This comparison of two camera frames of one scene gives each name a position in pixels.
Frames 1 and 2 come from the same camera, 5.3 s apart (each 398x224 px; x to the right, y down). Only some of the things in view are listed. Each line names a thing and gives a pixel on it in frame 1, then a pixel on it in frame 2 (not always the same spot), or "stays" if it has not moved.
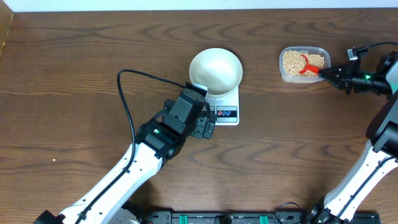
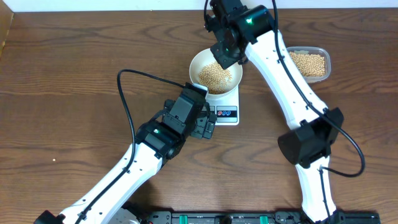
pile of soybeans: (293, 61) stays
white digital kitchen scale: (227, 110) stays
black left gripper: (199, 130) stays
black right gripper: (346, 77) → (224, 61)
